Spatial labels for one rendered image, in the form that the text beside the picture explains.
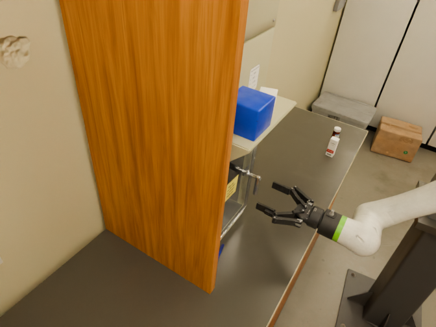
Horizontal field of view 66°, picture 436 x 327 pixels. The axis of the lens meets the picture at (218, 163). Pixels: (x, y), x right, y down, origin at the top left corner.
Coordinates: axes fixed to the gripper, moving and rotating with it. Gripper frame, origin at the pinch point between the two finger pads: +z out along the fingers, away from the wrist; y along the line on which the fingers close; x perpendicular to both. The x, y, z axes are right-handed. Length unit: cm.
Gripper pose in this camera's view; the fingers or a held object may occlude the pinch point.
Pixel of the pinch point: (267, 195)
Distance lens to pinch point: 125.6
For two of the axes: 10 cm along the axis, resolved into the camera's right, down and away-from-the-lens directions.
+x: -0.7, 7.8, 6.2
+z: -8.5, -3.8, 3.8
